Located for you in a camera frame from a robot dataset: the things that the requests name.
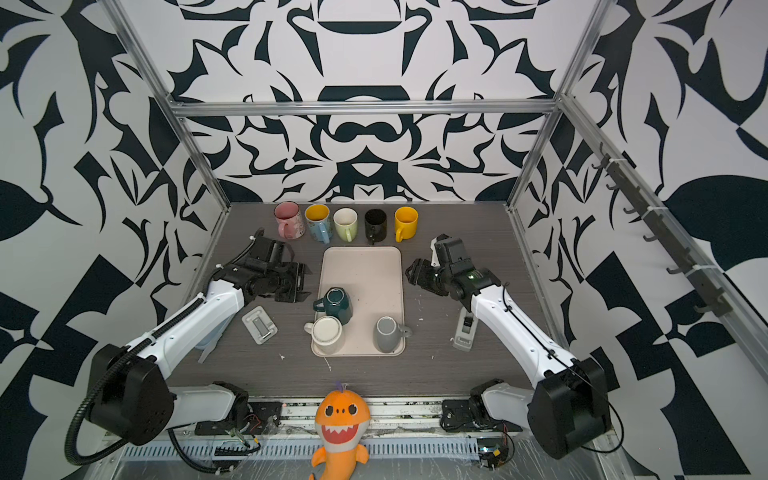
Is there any pink ghost pattern mug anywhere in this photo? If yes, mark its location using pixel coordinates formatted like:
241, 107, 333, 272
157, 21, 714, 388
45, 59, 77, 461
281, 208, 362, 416
274, 201, 306, 240

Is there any dark green mug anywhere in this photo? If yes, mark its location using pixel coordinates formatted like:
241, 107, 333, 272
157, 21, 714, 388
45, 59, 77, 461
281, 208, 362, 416
313, 287, 353, 325

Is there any blue butterfly mug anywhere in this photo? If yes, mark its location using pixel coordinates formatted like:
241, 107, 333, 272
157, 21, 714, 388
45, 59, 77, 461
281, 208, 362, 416
305, 204, 333, 245

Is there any yellow mug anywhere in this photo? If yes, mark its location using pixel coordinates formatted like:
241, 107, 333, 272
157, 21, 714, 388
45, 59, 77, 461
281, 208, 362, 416
395, 206, 419, 243

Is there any light green mug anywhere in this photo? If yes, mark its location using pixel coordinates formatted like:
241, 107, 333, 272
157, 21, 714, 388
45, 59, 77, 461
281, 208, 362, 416
333, 208, 358, 243

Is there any black mug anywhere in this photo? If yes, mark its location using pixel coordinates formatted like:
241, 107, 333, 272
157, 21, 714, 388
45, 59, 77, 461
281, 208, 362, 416
364, 208, 387, 246

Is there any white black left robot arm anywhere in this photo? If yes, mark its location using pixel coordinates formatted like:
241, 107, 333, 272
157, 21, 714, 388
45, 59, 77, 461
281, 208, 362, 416
64, 229, 311, 466

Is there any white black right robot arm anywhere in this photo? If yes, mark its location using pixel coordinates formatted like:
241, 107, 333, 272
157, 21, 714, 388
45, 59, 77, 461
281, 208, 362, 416
405, 259, 612, 459

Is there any white cream mug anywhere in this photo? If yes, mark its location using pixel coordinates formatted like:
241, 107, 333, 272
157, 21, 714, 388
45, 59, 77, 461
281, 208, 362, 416
303, 316, 345, 357

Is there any grey mug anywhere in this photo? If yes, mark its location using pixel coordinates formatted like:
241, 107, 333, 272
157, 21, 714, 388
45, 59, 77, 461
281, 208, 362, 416
374, 316, 412, 354

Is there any right grey docking plate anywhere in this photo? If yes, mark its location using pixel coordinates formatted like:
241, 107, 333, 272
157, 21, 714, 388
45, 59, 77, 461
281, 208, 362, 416
452, 307, 479, 352

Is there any grey docking plate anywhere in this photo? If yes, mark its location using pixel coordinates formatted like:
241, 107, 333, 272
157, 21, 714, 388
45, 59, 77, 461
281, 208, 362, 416
242, 306, 278, 345
452, 307, 479, 352

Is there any left grey docking plate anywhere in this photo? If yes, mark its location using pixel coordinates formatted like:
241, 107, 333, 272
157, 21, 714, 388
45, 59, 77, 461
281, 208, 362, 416
242, 306, 278, 345

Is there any beige plastic tray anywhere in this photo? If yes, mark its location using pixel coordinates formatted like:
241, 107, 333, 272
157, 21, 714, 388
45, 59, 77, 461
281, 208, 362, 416
310, 246, 407, 358

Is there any blue grey oblong case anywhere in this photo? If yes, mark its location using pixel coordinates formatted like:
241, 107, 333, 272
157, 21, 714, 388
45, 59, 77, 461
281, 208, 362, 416
195, 324, 227, 364

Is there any orange shark plush toy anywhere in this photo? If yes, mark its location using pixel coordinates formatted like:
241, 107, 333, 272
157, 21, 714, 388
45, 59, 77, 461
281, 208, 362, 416
311, 384, 371, 479

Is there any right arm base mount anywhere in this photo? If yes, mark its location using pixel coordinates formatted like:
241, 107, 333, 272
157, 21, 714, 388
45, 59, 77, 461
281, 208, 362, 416
439, 398, 523, 433

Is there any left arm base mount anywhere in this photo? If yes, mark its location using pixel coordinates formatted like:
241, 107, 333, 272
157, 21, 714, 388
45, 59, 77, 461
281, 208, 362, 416
195, 401, 283, 436

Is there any white slotted cable duct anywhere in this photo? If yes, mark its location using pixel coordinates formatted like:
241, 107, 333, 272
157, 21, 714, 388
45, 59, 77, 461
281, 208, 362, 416
122, 437, 479, 461

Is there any wall hook rail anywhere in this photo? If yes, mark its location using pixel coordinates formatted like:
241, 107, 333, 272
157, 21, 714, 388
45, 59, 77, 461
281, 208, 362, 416
592, 143, 733, 317

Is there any aluminium frame rail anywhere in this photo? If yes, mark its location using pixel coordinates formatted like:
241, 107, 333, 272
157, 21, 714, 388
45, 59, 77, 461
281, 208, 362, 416
170, 99, 556, 118

